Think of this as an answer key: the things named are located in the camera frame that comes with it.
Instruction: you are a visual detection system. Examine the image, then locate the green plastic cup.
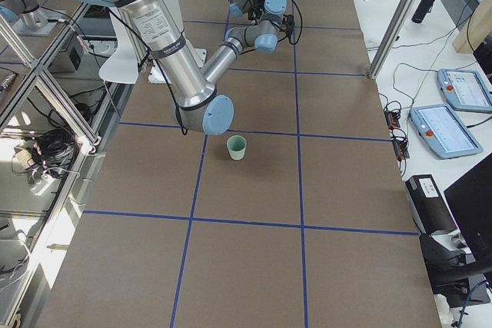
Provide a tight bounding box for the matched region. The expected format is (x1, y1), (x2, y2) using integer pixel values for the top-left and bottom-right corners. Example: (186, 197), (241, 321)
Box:
(226, 135), (247, 161)

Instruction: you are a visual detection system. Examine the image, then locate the black water bottle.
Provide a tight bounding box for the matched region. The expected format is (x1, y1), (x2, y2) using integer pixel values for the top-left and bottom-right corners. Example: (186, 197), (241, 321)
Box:
(411, 0), (435, 24)

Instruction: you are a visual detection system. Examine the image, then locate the orange black electronics board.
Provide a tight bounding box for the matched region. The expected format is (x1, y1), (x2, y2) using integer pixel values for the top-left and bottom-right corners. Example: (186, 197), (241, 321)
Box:
(384, 109), (410, 162)

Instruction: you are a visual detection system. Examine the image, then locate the near teach pendant tablet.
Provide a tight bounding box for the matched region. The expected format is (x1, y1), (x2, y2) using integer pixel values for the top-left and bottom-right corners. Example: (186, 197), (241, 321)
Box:
(410, 104), (483, 159)

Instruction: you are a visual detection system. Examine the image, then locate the teach pendant tablet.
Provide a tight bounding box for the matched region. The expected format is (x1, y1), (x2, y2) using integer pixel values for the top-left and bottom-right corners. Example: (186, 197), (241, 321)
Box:
(437, 69), (491, 113)
(410, 104), (483, 159)

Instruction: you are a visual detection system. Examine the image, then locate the far teach pendant tablet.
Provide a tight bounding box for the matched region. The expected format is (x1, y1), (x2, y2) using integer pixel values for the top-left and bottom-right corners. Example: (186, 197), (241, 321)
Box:
(437, 69), (491, 113)

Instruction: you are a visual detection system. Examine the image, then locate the black cardboard box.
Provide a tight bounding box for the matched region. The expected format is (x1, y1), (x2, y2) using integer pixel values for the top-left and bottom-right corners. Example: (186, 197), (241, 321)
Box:
(405, 174), (457, 235)

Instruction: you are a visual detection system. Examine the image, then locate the black computer monitor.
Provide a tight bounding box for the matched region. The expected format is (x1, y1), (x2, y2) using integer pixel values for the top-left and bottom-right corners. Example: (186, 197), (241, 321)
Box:
(444, 154), (491, 260)

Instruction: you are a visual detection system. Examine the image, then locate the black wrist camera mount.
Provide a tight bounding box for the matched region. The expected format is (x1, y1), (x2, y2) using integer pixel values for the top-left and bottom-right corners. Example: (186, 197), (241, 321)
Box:
(282, 15), (295, 35)

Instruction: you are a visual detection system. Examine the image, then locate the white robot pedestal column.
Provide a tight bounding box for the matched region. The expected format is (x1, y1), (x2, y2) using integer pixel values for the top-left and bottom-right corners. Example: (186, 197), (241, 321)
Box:
(148, 0), (208, 86)

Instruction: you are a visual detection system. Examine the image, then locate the aluminium frame post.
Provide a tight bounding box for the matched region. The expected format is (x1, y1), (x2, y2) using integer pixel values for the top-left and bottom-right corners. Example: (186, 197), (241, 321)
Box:
(367, 0), (415, 80)

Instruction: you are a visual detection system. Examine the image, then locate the black cable bundle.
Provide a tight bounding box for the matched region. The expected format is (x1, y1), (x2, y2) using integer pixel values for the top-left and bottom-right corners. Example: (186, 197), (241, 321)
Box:
(11, 128), (85, 183)

